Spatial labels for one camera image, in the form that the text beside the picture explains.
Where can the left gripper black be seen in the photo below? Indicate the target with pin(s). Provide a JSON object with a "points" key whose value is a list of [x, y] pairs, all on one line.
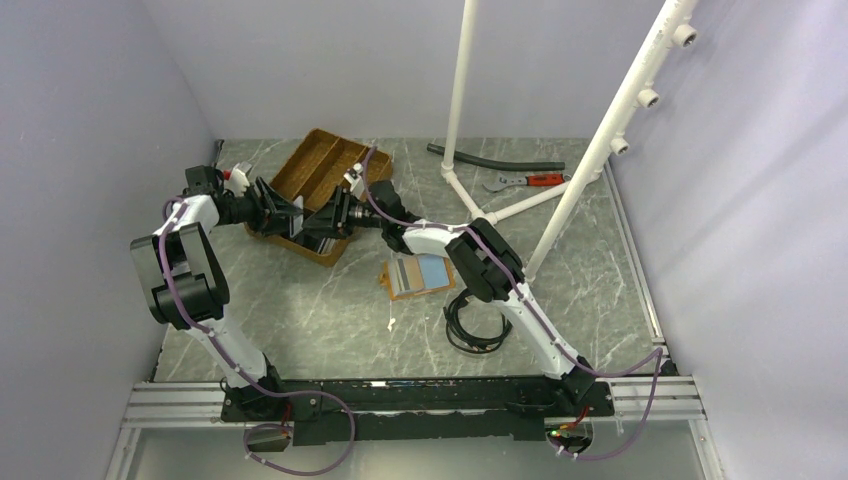
{"points": [[275, 222]]}

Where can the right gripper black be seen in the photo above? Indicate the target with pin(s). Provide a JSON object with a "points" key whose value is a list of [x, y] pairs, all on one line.
{"points": [[332, 220]]}

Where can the white card stack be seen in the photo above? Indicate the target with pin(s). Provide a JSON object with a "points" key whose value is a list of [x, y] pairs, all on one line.
{"points": [[297, 235]]}

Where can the woven brown organizer tray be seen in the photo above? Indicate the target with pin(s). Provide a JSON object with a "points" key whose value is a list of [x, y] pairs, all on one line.
{"points": [[313, 172]]}

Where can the gold card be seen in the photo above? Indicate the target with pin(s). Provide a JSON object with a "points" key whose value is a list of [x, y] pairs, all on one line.
{"points": [[408, 275]]}

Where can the orange card holder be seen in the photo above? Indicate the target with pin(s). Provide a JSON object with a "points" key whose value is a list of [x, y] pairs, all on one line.
{"points": [[437, 275]]}

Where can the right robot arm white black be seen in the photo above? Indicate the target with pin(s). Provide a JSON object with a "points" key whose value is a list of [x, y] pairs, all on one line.
{"points": [[489, 267]]}

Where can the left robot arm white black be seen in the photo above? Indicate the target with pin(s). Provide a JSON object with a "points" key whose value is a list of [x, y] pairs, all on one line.
{"points": [[184, 284]]}

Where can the black foam tube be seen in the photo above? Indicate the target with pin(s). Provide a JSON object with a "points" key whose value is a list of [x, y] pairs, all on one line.
{"points": [[509, 166]]}

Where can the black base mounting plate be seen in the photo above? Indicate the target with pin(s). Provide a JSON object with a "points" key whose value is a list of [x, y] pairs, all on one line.
{"points": [[323, 411]]}

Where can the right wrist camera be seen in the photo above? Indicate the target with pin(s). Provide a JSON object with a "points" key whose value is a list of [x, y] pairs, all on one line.
{"points": [[355, 179]]}

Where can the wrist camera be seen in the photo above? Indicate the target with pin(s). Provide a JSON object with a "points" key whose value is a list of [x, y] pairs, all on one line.
{"points": [[355, 179], [237, 178]]}

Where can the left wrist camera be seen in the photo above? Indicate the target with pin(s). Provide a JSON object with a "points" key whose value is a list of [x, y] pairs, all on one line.
{"points": [[237, 178]]}

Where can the white PVC pipe frame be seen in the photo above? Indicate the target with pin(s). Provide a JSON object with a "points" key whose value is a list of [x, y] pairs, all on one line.
{"points": [[577, 69]]}

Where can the aluminium rail frame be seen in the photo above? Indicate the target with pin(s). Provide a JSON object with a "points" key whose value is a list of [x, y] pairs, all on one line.
{"points": [[652, 389]]}

